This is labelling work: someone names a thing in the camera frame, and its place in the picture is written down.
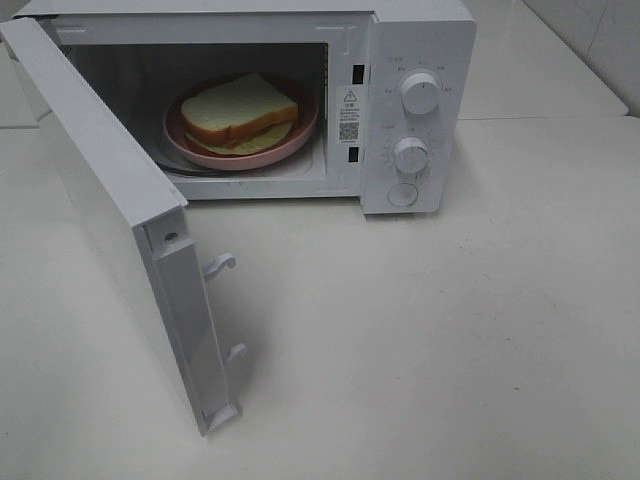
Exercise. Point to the round microwave door button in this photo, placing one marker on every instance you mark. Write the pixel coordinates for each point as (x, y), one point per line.
(402, 195)

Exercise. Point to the pink round plate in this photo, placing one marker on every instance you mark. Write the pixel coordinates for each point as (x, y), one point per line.
(299, 134)

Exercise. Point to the white bread sandwich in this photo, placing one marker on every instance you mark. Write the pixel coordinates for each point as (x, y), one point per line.
(242, 117)

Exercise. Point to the white microwave door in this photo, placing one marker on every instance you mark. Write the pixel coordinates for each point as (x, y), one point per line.
(134, 217)

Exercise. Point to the lower white microwave knob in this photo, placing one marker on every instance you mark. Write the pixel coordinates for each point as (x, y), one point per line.
(410, 155)

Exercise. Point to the white microwave knob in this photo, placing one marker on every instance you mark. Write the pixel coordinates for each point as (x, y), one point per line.
(420, 91)
(410, 155)

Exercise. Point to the white warning label sticker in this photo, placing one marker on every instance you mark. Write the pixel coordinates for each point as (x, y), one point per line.
(350, 114)

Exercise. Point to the white microwave oven body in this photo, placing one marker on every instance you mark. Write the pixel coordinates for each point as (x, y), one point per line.
(139, 56)

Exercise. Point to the upper white microwave knob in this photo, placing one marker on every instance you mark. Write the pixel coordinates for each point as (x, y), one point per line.
(420, 91)

